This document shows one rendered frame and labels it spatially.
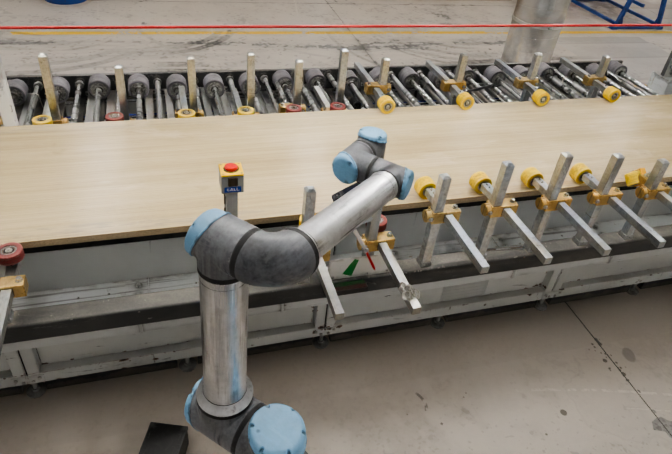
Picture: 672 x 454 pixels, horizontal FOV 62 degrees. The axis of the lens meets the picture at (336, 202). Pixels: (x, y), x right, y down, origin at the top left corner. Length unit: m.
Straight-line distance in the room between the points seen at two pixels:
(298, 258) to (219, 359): 0.39
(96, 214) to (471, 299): 1.84
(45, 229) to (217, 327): 0.97
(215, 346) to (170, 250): 0.88
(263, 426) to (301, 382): 1.17
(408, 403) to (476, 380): 0.37
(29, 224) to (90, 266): 0.26
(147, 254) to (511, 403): 1.75
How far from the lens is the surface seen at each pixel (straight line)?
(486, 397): 2.84
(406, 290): 1.92
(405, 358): 2.86
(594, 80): 3.74
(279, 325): 2.66
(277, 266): 1.13
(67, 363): 2.68
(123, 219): 2.12
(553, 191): 2.35
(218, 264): 1.18
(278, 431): 1.54
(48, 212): 2.22
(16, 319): 2.15
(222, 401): 1.54
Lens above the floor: 2.19
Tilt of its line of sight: 36 degrees down
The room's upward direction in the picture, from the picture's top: 7 degrees clockwise
